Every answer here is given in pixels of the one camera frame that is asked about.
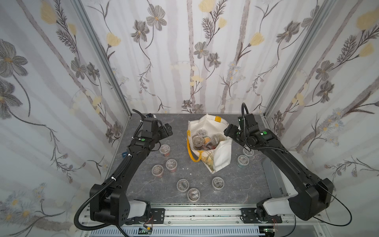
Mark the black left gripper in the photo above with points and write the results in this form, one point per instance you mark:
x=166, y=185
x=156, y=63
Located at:
x=166, y=130

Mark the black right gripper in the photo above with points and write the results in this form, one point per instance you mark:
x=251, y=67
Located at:
x=230, y=132

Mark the orange label seed jar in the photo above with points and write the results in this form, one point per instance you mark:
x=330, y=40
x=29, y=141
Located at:
x=207, y=140

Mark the white canvas tote bag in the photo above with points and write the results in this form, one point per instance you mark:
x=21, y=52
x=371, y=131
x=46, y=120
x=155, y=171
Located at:
x=217, y=155

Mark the yellow stripe lid seed jar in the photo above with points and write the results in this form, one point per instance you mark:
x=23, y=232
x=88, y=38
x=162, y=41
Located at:
x=218, y=183

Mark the red green label seed jar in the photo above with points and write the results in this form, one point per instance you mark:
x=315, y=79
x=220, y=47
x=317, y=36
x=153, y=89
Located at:
x=183, y=185

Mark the clear lid seed jar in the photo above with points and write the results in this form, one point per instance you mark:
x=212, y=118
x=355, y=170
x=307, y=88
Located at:
x=193, y=195

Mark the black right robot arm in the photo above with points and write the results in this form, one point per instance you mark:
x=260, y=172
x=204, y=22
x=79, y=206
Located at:
x=313, y=194

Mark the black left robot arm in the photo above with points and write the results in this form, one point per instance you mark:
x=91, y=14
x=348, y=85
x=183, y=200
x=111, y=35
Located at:
x=108, y=203

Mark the pink rim jar in bag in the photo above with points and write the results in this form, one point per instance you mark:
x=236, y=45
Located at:
x=202, y=132

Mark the clear lid jar in bag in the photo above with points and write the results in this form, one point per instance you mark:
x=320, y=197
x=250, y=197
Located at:
x=197, y=142

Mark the silver metal case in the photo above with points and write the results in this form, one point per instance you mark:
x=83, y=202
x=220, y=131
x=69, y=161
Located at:
x=279, y=185

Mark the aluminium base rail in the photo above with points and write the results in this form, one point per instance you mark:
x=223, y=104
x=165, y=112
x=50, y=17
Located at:
x=195, y=215

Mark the white slotted cable duct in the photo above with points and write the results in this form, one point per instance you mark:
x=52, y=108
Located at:
x=189, y=231

